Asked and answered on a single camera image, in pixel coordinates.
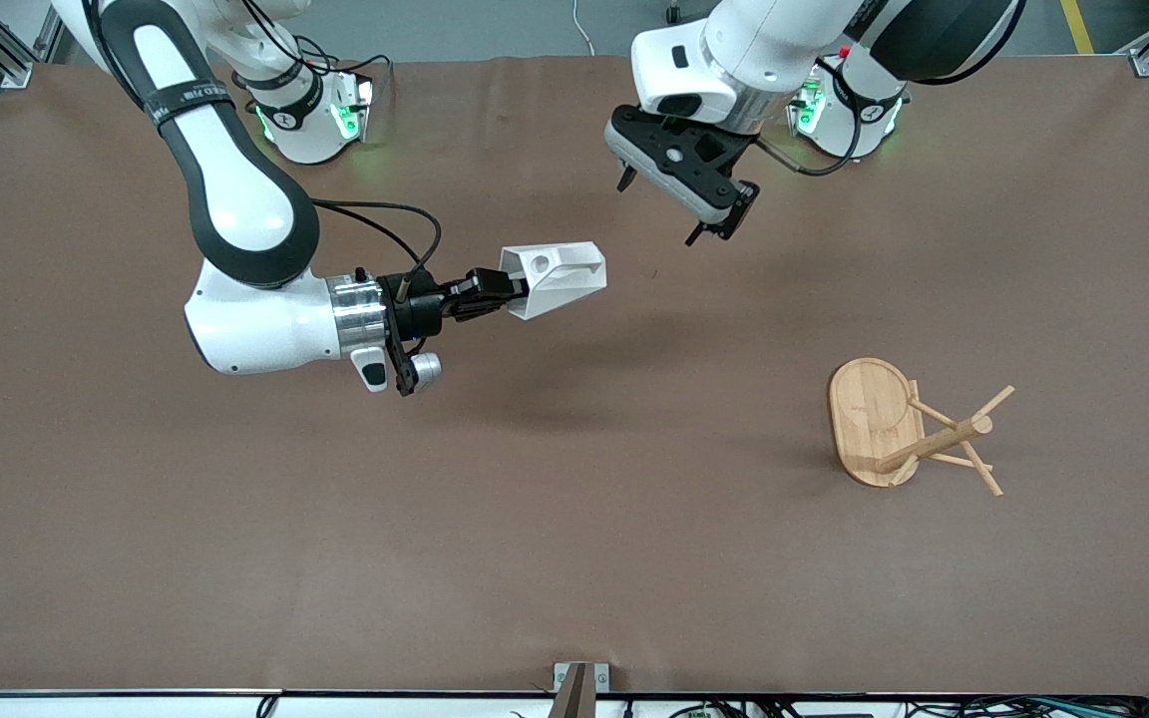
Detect black right base cable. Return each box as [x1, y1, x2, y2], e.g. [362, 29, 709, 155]
[295, 35, 393, 101]

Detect brown paper table cover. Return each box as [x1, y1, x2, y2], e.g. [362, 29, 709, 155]
[0, 55, 1149, 696]

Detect white angular cup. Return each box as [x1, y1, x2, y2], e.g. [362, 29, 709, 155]
[500, 241, 607, 321]

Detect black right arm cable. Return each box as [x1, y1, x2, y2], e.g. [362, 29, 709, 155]
[310, 197, 443, 300]

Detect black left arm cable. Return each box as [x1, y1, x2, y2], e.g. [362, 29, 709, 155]
[756, 95, 870, 179]

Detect metal table edge bracket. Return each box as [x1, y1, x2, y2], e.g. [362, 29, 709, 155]
[553, 661, 610, 718]

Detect wooden cup rack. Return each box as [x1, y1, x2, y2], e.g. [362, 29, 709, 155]
[827, 357, 1016, 498]

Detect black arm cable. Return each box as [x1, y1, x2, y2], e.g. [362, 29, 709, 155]
[756, 95, 870, 179]
[310, 197, 443, 300]

